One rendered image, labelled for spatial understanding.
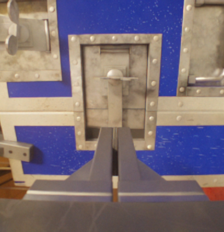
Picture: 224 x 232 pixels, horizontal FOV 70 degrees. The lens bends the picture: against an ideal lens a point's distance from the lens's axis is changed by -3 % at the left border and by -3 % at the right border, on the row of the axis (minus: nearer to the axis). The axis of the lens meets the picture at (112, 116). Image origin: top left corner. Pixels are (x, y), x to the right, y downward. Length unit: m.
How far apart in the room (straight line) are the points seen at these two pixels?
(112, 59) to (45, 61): 0.10
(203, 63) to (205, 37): 0.04
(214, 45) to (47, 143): 0.30
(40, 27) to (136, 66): 0.15
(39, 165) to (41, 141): 0.05
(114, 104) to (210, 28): 0.18
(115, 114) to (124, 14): 0.14
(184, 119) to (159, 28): 0.14
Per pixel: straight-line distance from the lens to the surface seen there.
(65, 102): 0.26
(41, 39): 0.27
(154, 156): 0.29
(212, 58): 0.30
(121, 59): 0.25
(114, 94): 0.25
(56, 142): 0.28
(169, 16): 0.26
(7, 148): 0.31
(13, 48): 0.24
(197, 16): 0.29
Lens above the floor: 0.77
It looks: 1 degrees up
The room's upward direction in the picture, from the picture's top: 90 degrees counter-clockwise
